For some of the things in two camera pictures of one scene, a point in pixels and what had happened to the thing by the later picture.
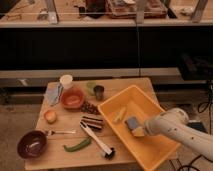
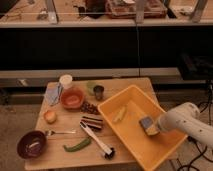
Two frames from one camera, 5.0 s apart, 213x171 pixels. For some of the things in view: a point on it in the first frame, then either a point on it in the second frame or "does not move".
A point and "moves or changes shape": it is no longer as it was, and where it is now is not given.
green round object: (91, 86) does not move
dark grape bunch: (86, 107) does not move
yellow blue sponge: (132, 124) moves or changes shape
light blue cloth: (53, 93) does not move
